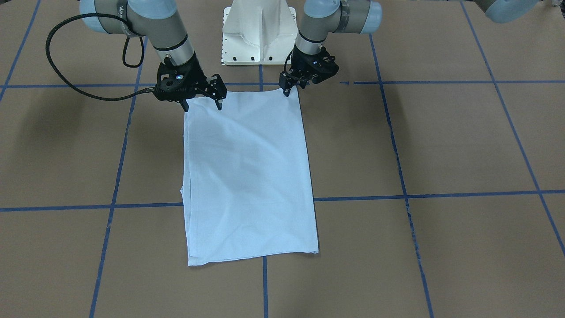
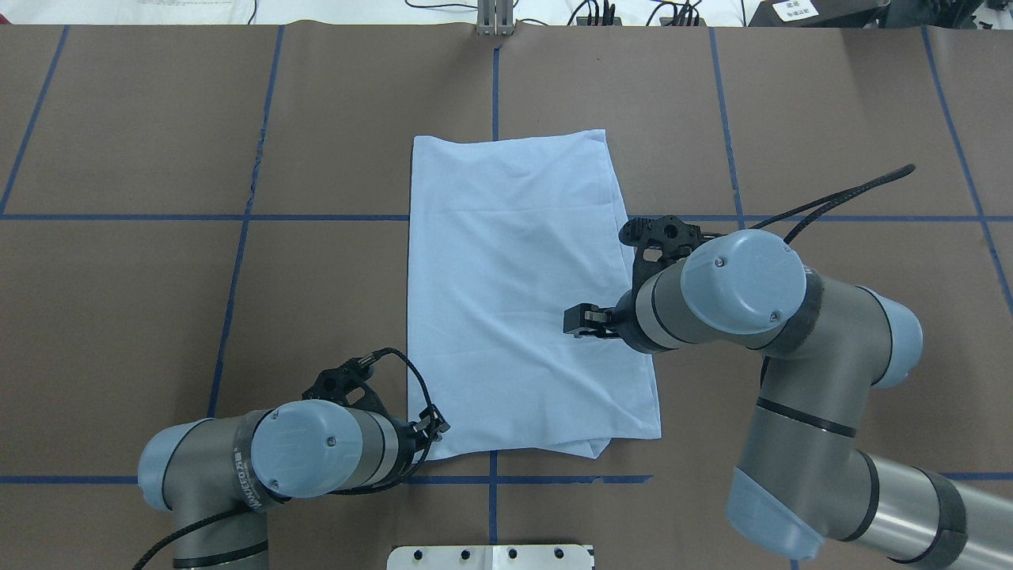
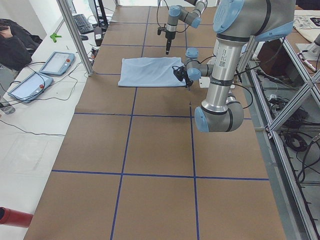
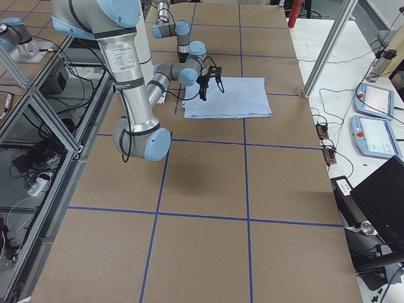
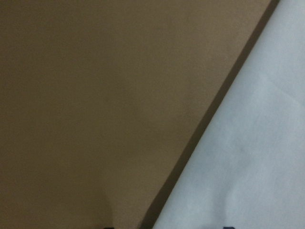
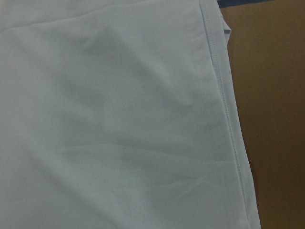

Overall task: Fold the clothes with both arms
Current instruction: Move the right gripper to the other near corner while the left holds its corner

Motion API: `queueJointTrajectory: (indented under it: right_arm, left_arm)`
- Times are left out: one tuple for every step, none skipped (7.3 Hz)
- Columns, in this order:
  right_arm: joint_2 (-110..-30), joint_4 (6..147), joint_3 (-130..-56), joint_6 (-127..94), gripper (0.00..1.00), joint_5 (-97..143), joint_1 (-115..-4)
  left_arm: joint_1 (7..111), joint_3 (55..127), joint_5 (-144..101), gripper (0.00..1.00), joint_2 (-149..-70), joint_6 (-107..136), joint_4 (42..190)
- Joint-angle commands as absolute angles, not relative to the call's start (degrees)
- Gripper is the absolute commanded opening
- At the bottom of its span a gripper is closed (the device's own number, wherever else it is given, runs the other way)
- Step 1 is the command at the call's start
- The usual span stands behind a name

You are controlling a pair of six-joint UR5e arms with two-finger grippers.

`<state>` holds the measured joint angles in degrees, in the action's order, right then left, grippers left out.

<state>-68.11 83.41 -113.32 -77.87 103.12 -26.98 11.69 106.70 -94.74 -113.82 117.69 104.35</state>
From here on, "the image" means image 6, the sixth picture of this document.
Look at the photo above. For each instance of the light blue t-shirt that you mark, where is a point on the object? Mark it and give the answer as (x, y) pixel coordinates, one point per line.
(120, 114)

